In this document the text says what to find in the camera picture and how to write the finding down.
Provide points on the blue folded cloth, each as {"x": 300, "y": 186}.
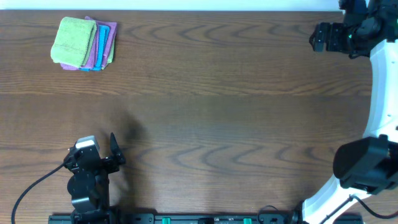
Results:
{"x": 102, "y": 40}

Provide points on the green microfiber cloth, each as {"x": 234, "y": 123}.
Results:
{"x": 73, "y": 41}

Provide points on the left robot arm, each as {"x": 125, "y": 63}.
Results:
{"x": 89, "y": 184}

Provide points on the purple folded cloth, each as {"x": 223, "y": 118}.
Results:
{"x": 91, "y": 54}
{"x": 111, "y": 38}

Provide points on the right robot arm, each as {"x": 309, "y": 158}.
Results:
{"x": 367, "y": 166}

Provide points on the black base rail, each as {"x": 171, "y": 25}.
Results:
{"x": 148, "y": 218}

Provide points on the purple folded cloth lower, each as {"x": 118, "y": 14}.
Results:
{"x": 111, "y": 38}

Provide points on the purple folded cloth on top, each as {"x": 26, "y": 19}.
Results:
{"x": 91, "y": 54}

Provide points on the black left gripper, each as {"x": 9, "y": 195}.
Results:
{"x": 104, "y": 160}

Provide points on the green folded cloth at bottom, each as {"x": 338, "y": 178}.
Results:
{"x": 111, "y": 53}

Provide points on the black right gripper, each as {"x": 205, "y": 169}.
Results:
{"x": 319, "y": 37}

